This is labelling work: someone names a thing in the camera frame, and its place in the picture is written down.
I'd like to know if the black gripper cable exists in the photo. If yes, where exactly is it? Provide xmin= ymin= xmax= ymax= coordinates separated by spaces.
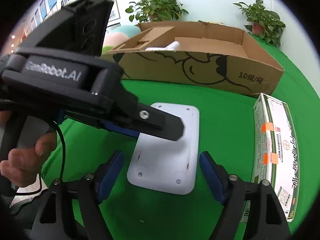
xmin=11 ymin=121 xmax=67 ymax=197

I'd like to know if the person's left hand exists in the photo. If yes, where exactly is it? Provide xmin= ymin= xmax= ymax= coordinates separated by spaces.
xmin=0 ymin=131 xmax=59 ymax=188

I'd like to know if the pink teal plush toy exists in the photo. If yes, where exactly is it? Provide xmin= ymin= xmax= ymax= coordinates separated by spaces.
xmin=102 ymin=25 xmax=142 ymax=53

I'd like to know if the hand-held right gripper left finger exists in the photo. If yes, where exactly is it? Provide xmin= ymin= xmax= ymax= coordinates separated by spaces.
xmin=30 ymin=150 xmax=125 ymax=240

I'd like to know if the white green medicine box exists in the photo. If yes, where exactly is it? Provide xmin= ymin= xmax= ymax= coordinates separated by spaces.
xmin=251 ymin=92 xmax=299 ymax=223

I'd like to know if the potted plant in red pot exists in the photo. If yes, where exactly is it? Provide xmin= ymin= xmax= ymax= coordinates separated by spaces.
xmin=233 ymin=0 xmax=286 ymax=48

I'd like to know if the green tablecloth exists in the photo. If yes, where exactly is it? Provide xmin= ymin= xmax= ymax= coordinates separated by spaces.
xmin=40 ymin=34 xmax=320 ymax=240

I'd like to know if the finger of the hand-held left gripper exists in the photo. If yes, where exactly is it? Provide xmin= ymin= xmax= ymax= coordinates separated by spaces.
xmin=99 ymin=101 xmax=187 ymax=142

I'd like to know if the bushy potted plant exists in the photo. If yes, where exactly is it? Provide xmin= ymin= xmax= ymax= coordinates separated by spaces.
xmin=125 ymin=0 xmax=189 ymax=23

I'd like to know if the white paper roll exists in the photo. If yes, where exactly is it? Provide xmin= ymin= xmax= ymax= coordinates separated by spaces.
xmin=145 ymin=41 xmax=180 ymax=52

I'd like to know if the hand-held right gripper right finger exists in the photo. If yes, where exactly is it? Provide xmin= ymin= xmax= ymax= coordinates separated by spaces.
xmin=199 ymin=151 xmax=292 ymax=240

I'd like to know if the white rectangular device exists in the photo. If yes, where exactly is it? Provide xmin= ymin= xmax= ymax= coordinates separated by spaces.
xmin=127 ymin=102 xmax=200 ymax=195

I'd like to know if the large cardboard box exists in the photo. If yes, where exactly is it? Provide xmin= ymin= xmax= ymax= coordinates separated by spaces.
xmin=100 ymin=21 xmax=285 ymax=98

